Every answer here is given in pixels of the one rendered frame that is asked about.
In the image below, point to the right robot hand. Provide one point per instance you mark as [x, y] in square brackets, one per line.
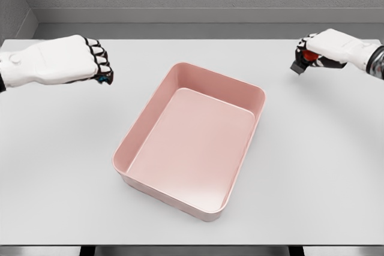
[333, 46]

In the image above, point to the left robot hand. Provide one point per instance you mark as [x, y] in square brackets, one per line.
[63, 59]

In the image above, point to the red button industrial switch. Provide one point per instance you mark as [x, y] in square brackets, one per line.
[304, 61]

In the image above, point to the blue industrial switch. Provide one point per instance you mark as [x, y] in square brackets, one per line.
[103, 79]

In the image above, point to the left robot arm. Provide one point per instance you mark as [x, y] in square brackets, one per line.
[13, 68]

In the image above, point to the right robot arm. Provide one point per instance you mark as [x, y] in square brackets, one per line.
[374, 59]

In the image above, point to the pink rectangular basket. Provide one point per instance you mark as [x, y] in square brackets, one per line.
[192, 139]

